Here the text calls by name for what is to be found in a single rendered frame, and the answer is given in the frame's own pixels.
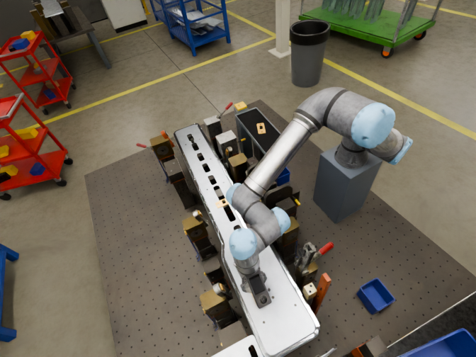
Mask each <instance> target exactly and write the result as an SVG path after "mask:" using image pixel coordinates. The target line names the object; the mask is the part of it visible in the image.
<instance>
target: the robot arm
mask: <svg viewBox="0 0 476 357"><path fill-rule="evenodd" d="M394 121H395V112H394V111H393V109H391V108H389V107H387V106H386V105H385V104H383V103H378V102H376V101H373V100H370V99H369V98H366V97H364V96H361V95H358V94H357V93H354V92H352V91H349V90H347V89H344V88H341V87H331V88H328V89H323V90H321V91H318V92H317V93H315V94H313V95H311V96H310V97H309V98H307V99H306V100H305V101H303V102H302V103H301V104H300V105H299V106H298V108H297V109H296V110H295V112H294V113H293V119H292V121H291V122H290V123H289V125H288V126H287V127H286V129H284V131H283V132H282V133H281V135H280V136H279V138H278V139H277V140H276V141H275V142H274V143H273V145H272V146H271V148H270V149H269V150H268V151H267V153H266V154H265V155H264V156H263V158H262V159H261V161H260V162H259V163H258V164H257V165H256V167H255V168H254V170H253V171H252V172H251V173H250V174H249V176H248V177H247V178H246V180H245V181H244V182H243V184H240V183H235V184H233V186H230V187H229V189H228V190H227V192H226V196H225V197H226V200H227V202H228V203H229V204H230V205H231V206H232V208H233V209H235V210H236V211H237V212H238V213H239V214H240V215H241V216H242V217H243V218H244V219H245V220H246V221H247V222H248V223H249V224H250V225H251V226H250V227H249V228H248V229H247V228H240V229H236V230H235V231H233V233H232V234H231V235H230V237H229V250H230V252H231V254H232V256H233V259H234V263H233V265H234V266H235V267H236V269H237V272H238V274H239V275H240V277H241V279H242V284H241V285H240V287H241V289H242V291H243V292H245V293H252V295H253V297H254V300H255V302H256V305H257V307H258V308H259V309H261V308H262V307H265V306H267V305H269V304H271V303H272V301H271V298H270V296H269V294H268V291H267V289H266V286H265V284H264V283H265V282H266V280H267V277H266V274H265V273H264V272H263V271H261V270H260V269H261V268H260V266H259V264H260V259H259V254H260V253H261V252H262V251H263V250H264V249H265V248H266V247H268V246H269V245H270V244H272V243H273V242H274V241H275V240H277V238H279V237H281V236H282V235H283V233H284V232H285V231H286V230H287V229H288V228H289V227H290V225H291V223H290V218H289V217H288V215H287V214H286V212H285V211H284V210H282V209H281V208H278V207H275V208H274V209H271V210H269V209H268V208H267V207H266V206H265V205H264V204H263V203H262V202H261V201H260V199H261V197H262V196H263V195H264V193H265V192H266V191H267V190H268V189H269V187H270V186H271V185H272V183H273V182H274V181H275V180H276V179H277V178H278V176H279V175H280V174H281V172H282V171H283V170H284V168H285V167H286V166H287V165H288V164H289V162H290V161H291V160H292V158H293V157H294V156H295V155H296V154H297V153H298V151H299V150H300V148H301V147H302V146H303V145H304V143H306V141H307V140H308V139H309V137H310V136H311V135H312V133H316V132H319V130H320V129H321V128H322V127H324V126H325V127H327V128H329V129H330V130H333V131H334V132H336V133H338V134H340V135H342V136H343V137H342V141H341V143H340V145H339V146H338V147H337V148H336V150H335V153H334V158H335V160H336V162H337V163H338V164H340V165H342V166H344V167H346V168H350V169H357V168H361V167H362V166H364V165H366V163H367V161H368V158H369V152H370V153H371V154H373V155H375V156H377V157H379V158H381V159H382V160H384V161H386V162H387V163H388V164H392V165H396V164H397V163H398V162H399V161H400V159H401V158H402V157H403V156H404V155H405V154H406V152H407V151H408V149H409V148H410V147H411V145H412V143H413V140H412V139H410V138H409V137H405V136H404V135H401V134H400V132H399V131H397V130H396V129H394V128H393V126H394V124H395V123H394Z"/></svg>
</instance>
